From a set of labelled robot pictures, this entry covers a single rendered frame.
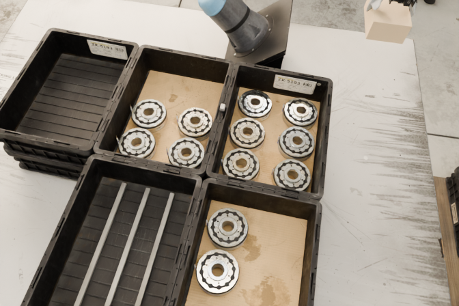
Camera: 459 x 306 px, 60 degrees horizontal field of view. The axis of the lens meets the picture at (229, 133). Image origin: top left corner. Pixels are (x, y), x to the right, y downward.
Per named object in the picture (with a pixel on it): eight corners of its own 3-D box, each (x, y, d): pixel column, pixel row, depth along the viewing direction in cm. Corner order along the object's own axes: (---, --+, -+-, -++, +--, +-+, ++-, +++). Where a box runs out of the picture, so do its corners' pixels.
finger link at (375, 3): (361, 15, 127) (386, -2, 120) (360, 3, 130) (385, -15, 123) (367, 20, 128) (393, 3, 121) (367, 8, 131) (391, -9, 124)
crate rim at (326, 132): (235, 65, 123) (235, 60, 121) (331, 83, 121) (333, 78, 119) (204, 179, 102) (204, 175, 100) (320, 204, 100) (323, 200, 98)
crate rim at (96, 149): (141, 48, 125) (141, 43, 123) (235, 65, 123) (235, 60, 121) (92, 156, 104) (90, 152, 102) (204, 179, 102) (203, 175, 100)
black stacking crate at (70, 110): (61, 53, 136) (50, 28, 126) (145, 69, 133) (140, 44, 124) (3, 151, 115) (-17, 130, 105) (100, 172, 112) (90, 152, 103)
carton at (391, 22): (363, 7, 140) (371, -12, 133) (398, 11, 139) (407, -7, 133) (365, 39, 131) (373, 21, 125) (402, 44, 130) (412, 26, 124)
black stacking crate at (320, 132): (233, 86, 131) (235, 62, 122) (323, 103, 129) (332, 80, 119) (205, 195, 110) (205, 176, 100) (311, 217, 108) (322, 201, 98)
